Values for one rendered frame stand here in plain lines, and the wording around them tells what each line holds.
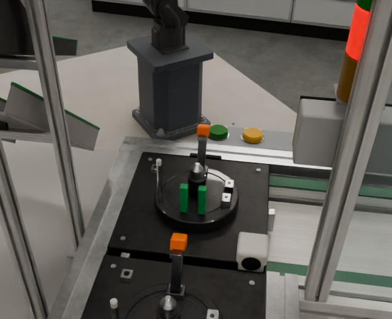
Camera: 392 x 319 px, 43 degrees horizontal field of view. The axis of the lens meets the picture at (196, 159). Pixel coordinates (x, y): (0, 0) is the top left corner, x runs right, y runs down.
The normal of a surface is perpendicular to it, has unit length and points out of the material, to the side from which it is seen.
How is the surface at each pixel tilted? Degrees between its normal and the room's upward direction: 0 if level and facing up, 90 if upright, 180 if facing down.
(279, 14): 90
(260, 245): 0
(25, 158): 0
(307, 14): 90
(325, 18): 90
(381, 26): 90
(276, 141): 0
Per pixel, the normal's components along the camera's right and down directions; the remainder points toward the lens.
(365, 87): -0.14, 0.61
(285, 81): 0.02, -0.79
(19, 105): 0.95, 0.20
